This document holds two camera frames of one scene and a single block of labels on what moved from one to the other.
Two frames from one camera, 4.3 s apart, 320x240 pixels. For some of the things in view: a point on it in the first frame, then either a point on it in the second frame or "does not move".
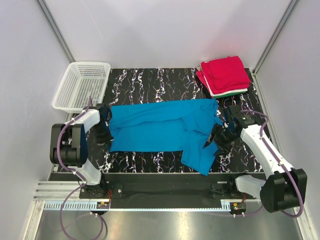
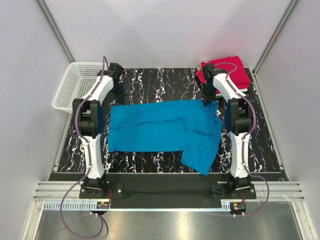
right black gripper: x=224 y=148 → x=208 y=98
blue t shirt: x=167 y=125 does not move
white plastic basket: x=83 y=79 does not move
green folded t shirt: x=228 y=95 does not move
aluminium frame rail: x=65 y=196 does not move
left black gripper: x=104 y=141 → x=121 y=85
